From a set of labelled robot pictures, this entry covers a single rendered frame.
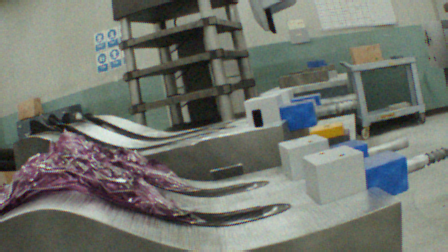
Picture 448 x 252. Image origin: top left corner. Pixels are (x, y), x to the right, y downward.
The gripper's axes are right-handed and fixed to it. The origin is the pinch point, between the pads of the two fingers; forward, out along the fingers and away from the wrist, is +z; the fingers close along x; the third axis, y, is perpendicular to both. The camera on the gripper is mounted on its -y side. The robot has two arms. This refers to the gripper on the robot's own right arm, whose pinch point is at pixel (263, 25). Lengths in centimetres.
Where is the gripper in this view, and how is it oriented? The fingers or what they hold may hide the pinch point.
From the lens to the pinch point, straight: 77.6
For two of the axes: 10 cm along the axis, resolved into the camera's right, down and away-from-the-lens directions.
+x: 2.3, -1.2, 9.7
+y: 9.5, -1.8, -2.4
